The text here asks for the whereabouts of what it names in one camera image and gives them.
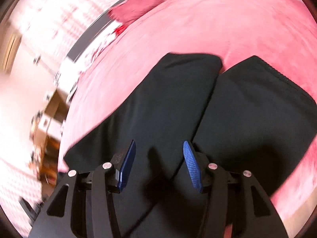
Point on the wooden desk with shelves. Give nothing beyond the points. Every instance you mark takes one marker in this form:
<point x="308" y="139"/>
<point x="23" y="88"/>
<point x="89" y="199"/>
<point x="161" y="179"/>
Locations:
<point x="46" y="134"/>

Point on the pink velvet bed cover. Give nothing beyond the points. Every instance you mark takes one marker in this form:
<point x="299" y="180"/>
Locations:
<point x="280" y="32"/>

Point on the black embroidered pants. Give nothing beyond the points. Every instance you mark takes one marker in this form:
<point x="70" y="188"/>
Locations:
<point x="251" y="117"/>

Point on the red garment on bed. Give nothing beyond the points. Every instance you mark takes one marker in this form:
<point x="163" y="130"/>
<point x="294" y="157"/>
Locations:
<point x="120" y="29"/>

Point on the grey white headboard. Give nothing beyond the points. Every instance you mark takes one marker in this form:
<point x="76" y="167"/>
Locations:
<point x="90" y="34"/>

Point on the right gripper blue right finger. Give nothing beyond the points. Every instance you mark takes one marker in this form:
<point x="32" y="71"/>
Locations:
<point x="210" y="179"/>

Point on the dark pink ruffled pillow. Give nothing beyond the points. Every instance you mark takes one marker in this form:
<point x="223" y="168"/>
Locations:
<point x="129" y="11"/>

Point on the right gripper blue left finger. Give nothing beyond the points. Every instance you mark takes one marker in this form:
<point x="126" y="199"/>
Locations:
<point x="100" y="185"/>

